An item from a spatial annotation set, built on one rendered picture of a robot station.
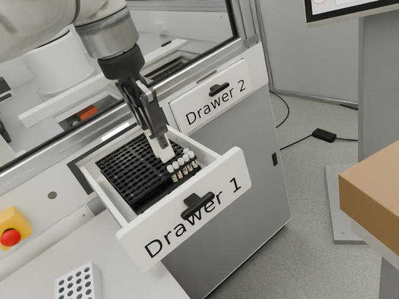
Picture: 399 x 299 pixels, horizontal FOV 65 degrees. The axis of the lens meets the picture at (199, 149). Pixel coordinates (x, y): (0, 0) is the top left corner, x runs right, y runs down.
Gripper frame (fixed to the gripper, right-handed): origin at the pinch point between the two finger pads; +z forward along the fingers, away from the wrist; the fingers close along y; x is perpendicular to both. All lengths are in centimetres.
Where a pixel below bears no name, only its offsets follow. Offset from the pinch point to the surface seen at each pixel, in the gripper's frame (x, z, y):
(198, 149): -8.8, 8.6, 2.5
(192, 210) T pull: 4.1, 6.4, -14.3
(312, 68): -152, 71, 89
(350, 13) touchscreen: -72, 2, 6
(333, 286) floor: -39, 98, -7
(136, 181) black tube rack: 7.1, 7.3, 4.0
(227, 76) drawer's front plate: -35.0, 6.3, 21.4
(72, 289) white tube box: 29.8, 17.7, 0.0
